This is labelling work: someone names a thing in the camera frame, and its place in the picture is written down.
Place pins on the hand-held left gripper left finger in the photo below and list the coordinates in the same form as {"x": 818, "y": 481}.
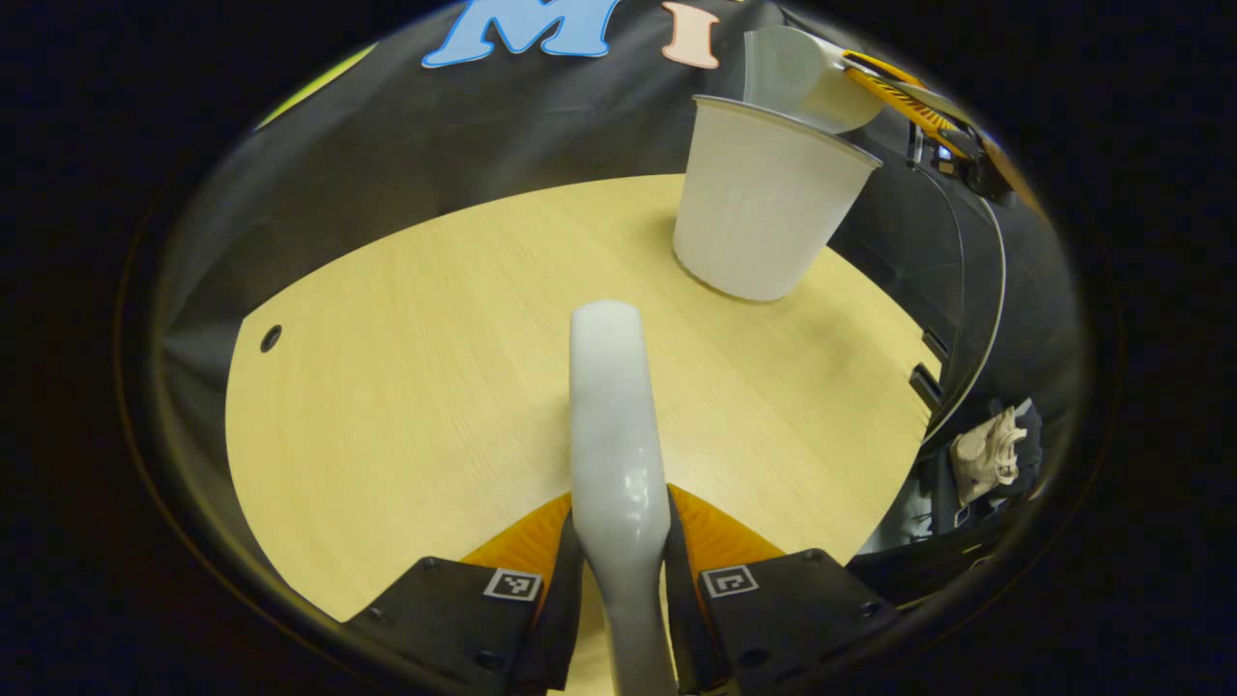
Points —
{"x": 563, "y": 609}

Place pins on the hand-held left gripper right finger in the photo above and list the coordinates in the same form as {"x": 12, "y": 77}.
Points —
{"x": 681, "y": 619}

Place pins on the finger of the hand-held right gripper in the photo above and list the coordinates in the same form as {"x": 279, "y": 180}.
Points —
{"x": 908, "y": 111}
{"x": 918, "y": 89}

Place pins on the white plastic dustpan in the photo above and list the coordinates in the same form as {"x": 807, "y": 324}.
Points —
{"x": 797, "y": 77}

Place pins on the white ribbed garbage bin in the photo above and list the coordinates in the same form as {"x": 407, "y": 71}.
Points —
{"x": 763, "y": 213}

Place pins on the wooden desktop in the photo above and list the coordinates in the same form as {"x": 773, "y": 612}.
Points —
{"x": 406, "y": 387}

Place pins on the black chair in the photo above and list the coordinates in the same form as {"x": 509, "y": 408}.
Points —
{"x": 978, "y": 290}

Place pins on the beige crumpled cloth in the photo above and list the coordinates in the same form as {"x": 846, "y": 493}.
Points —
{"x": 986, "y": 454}

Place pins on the black backdrop cloth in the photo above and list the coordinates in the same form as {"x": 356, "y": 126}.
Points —
{"x": 483, "y": 126}

